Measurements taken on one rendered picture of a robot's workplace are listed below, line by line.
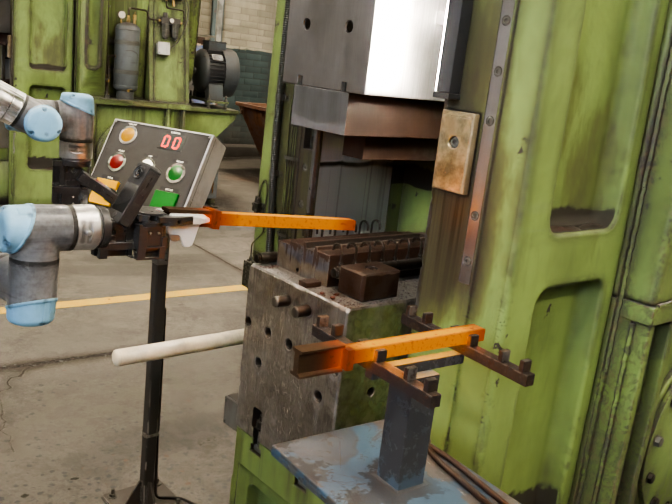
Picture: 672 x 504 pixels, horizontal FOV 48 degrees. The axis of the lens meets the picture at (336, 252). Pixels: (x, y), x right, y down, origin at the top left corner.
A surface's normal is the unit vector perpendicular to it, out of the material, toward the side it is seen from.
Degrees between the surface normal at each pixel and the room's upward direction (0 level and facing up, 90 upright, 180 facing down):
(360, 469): 0
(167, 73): 79
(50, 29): 89
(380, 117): 90
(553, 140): 89
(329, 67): 90
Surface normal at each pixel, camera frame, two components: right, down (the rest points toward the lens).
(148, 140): -0.30, -0.33
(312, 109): -0.76, 0.07
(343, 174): 0.64, 0.25
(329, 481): 0.11, -0.96
